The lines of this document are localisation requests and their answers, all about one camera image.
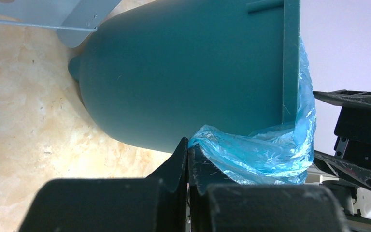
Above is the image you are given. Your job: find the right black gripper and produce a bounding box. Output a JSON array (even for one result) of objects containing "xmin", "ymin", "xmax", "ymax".
[{"xmin": 313, "ymin": 90, "xmax": 371, "ymax": 191}]

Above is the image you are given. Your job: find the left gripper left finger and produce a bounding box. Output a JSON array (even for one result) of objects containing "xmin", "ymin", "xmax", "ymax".
[{"xmin": 19, "ymin": 138, "xmax": 188, "ymax": 232}]

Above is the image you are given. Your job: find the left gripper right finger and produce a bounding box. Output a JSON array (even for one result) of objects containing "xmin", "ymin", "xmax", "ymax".
[{"xmin": 188, "ymin": 145, "xmax": 349, "ymax": 232}]

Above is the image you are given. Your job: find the blue plastic trash bag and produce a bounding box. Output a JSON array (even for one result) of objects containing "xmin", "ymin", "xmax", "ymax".
[{"xmin": 188, "ymin": 40, "xmax": 316, "ymax": 185}]

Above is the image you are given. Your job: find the teal plastic trash bin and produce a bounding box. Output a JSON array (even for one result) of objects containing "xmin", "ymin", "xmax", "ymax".
[{"xmin": 68, "ymin": 0, "xmax": 300, "ymax": 153}]

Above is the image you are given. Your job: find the light blue perforated stool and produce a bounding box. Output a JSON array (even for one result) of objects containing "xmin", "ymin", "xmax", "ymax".
[{"xmin": 0, "ymin": 0, "xmax": 120, "ymax": 48}]

